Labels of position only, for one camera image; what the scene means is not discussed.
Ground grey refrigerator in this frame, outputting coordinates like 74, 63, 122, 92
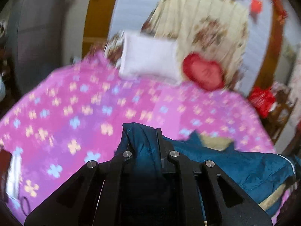
5, 0, 78, 95

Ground white plastic bag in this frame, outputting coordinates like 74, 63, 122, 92
0, 75, 6, 102

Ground pink floral blanket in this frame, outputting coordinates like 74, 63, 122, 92
0, 52, 290, 224

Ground red knot wall ornament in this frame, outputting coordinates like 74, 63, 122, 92
270, 0, 288, 24

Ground pale floral curtain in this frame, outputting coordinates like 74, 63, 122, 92
286, 45, 301, 104

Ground white pillow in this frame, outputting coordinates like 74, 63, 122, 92
119, 31, 182, 85

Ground wooden chair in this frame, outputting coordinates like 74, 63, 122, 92
263, 87, 297, 144

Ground brown floral quilt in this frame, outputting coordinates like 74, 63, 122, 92
105, 32, 125, 62

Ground red shopping bag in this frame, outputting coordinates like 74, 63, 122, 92
248, 87, 275, 118

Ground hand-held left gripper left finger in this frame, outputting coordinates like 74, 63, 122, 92
25, 151, 134, 226

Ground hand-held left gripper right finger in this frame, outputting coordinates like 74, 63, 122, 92
156, 128, 273, 226

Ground red heart cushion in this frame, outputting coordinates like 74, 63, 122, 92
182, 53, 225, 91

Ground small red flag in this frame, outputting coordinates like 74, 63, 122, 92
250, 0, 262, 13

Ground teal puffer jacket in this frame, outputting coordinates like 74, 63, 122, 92
115, 122, 301, 217

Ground cream rose print cloth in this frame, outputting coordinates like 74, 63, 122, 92
141, 0, 250, 80

